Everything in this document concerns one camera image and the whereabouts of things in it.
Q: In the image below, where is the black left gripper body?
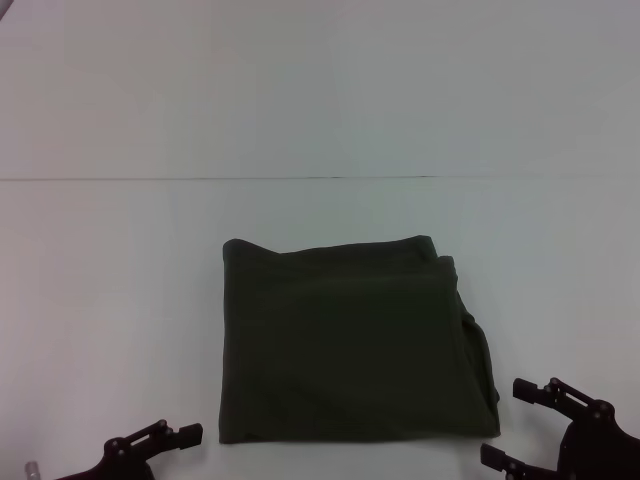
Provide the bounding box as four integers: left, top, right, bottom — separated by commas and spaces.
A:
57, 438, 157, 480

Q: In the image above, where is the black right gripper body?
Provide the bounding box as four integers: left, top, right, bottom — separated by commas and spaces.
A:
556, 398, 640, 480

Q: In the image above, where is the dark green t-shirt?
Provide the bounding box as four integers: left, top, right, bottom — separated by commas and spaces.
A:
218, 235, 502, 446

